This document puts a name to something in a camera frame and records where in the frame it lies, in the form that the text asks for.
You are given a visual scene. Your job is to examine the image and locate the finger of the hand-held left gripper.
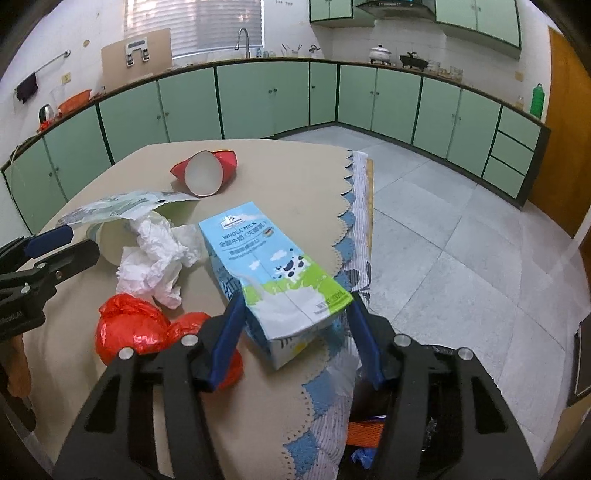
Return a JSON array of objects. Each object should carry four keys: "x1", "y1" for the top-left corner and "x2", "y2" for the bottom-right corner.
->
[
  {"x1": 0, "y1": 224, "x2": 75, "y2": 273},
  {"x1": 0, "y1": 239, "x2": 101, "y2": 308}
]

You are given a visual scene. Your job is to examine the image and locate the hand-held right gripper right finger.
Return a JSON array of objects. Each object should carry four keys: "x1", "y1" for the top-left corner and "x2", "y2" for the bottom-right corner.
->
[{"x1": 346, "y1": 292, "x2": 540, "y2": 480}]

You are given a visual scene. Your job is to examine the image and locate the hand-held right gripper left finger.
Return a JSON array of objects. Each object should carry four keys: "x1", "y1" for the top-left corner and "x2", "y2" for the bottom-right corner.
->
[{"x1": 53, "y1": 291, "x2": 247, "y2": 480}]

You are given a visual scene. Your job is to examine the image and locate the blue milk carton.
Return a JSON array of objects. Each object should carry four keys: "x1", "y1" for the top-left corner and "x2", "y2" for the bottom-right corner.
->
[{"x1": 198, "y1": 200, "x2": 356, "y2": 370}]

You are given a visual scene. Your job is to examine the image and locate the bin with black liner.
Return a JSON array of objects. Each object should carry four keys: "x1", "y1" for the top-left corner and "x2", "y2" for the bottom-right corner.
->
[{"x1": 339, "y1": 342, "x2": 522, "y2": 480}]

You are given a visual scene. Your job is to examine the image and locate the orange mesh net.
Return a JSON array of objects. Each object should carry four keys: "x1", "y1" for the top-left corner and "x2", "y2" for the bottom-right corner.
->
[{"x1": 347, "y1": 418, "x2": 386, "y2": 448}]

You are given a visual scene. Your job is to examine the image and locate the person's left forearm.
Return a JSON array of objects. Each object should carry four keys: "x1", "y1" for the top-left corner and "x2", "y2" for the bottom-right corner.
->
[{"x1": 0, "y1": 337, "x2": 33, "y2": 402}]

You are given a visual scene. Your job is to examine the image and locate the clear plastic wrapper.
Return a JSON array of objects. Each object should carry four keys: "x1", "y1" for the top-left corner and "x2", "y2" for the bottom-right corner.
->
[{"x1": 55, "y1": 190, "x2": 197, "y2": 229}]

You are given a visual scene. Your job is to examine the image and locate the white crumpled tissue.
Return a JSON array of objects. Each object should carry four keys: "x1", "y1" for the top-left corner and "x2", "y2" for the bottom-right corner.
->
[{"x1": 115, "y1": 217, "x2": 206, "y2": 309}]

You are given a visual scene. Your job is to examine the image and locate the red plastic bag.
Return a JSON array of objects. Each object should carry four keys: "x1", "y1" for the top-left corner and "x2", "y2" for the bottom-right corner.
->
[{"x1": 95, "y1": 294, "x2": 244, "y2": 391}]

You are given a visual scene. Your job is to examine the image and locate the orange basket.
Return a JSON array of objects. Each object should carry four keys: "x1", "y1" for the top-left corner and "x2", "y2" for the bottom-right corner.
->
[{"x1": 58, "y1": 90, "x2": 93, "y2": 114}]

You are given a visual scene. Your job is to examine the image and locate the dark cloth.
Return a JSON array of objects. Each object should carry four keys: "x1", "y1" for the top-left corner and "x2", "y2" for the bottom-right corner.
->
[{"x1": 15, "y1": 72, "x2": 40, "y2": 103}]

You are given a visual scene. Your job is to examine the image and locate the table with beige scalloped cloth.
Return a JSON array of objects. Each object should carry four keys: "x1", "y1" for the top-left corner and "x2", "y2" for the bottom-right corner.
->
[{"x1": 21, "y1": 141, "x2": 365, "y2": 480}]

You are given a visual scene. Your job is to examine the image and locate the red paper cup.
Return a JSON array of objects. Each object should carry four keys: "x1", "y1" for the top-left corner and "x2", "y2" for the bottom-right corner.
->
[{"x1": 170, "y1": 150, "x2": 239, "y2": 198}]

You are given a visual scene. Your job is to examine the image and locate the wooden cutting board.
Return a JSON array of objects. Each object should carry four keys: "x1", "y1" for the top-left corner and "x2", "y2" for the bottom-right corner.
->
[{"x1": 100, "y1": 28, "x2": 173, "y2": 86}]

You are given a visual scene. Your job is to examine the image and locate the black glass cabinet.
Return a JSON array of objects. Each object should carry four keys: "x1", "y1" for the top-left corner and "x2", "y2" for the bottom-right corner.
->
[{"x1": 566, "y1": 314, "x2": 591, "y2": 407}]

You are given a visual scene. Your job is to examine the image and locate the green base cabinets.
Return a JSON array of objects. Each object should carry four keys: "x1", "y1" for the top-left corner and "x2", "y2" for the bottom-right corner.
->
[{"x1": 0, "y1": 58, "x2": 551, "y2": 236}]

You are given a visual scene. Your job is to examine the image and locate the window blinds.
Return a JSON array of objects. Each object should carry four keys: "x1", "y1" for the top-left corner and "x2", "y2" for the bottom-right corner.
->
[{"x1": 124, "y1": 0, "x2": 273, "y2": 58}]

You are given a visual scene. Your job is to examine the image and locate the glass dishes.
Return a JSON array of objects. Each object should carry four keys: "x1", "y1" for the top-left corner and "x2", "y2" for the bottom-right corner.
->
[{"x1": 427, "y1": 60, "x2": 465, "y2": 79}]

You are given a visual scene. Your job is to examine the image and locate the wooden door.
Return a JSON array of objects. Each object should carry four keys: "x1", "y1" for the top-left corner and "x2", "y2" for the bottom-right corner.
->
[{"x1": 526, "y1": 25, "x2": 591, "y2": 241}]

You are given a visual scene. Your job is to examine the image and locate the range hood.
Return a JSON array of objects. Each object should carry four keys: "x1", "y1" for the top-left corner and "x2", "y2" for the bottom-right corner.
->
[{"x1": 353, "y1": 0, "x2": 437, "y2": 20}]

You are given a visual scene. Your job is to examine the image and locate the wall towel rail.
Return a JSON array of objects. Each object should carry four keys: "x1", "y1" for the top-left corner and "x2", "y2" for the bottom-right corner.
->
[{"x1": 14, "y1": 50, "x2": 71, "y2": 90}]

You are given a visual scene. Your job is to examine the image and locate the green wall cabinets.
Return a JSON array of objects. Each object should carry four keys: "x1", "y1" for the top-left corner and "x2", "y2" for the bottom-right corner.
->
[{"x1": 308, "y1": 0, "x2": 522, "y2": 51}]

